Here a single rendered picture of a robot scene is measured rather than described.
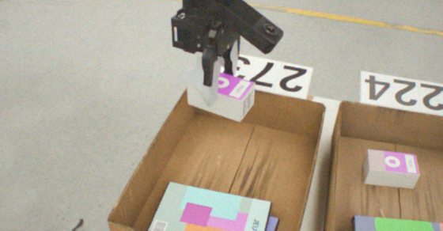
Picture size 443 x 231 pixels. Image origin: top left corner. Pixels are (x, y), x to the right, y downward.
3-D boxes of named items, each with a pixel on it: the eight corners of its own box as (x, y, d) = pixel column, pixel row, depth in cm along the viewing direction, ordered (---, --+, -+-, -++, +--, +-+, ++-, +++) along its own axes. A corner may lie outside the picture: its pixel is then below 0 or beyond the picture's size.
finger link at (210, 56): (210, 77, 69) (217, 27, 65) (221, 81, 68) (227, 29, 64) (196, 87, 65) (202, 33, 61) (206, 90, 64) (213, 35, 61)
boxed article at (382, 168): (362, 164, 82) (367, 149, 79) (409, 169, 81) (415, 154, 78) (363, 185, 78) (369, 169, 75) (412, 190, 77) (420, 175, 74)
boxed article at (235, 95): (203, 86, 77) (202, 66, 75) (254, 104, 74) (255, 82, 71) (187, 104, 74) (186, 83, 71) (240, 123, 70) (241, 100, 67)
